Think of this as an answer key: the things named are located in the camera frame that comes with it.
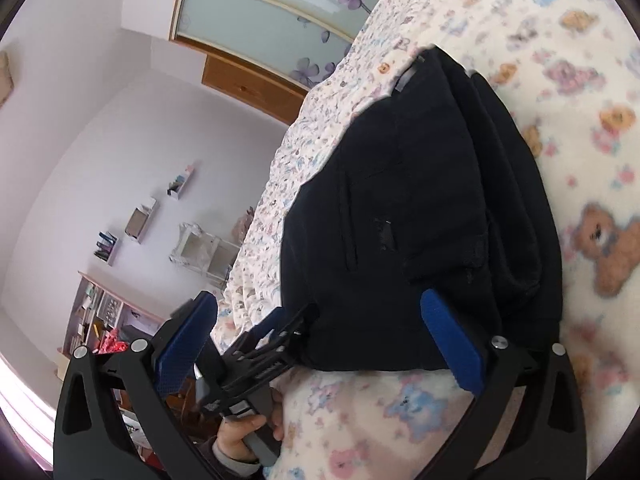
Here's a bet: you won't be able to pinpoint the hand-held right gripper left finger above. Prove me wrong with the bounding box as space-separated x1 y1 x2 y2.
54 290 221 480

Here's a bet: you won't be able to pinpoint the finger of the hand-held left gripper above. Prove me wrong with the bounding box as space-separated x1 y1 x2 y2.
244 334 311 387
235 302 322 357

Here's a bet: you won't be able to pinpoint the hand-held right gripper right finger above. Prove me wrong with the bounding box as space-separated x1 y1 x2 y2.
420 287 587 480

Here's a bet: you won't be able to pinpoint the black pants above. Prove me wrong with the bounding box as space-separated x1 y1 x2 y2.
277 45 563 373

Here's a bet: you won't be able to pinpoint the person's left forearm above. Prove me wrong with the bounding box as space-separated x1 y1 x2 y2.
211 437 263 477

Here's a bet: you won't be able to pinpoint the person's left hand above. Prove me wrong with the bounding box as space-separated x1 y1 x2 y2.
217 390 285 462

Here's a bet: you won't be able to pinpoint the red wrapped packet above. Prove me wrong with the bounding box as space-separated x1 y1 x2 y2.
97 330 130 356

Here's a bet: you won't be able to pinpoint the wooden bookcase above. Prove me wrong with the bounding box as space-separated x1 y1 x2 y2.
55 270 171 361

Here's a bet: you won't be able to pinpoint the white storage rack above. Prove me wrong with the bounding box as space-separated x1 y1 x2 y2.
169 221 241 291

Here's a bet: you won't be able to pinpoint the cardboard box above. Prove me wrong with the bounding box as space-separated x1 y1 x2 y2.
125 205 151 238

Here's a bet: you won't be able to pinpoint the teddy bear print blanket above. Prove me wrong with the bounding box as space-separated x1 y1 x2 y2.
210 0 640 480

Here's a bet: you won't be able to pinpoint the wooden door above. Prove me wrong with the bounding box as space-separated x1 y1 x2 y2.
201 54 308 126

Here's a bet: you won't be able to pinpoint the floral glass sliding wardrobe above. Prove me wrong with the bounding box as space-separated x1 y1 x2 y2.
169 0 416 93

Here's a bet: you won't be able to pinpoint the white wall shelf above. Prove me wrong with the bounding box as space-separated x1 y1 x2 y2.
94 231 121 267
166 162 197 201
124 196 160 244

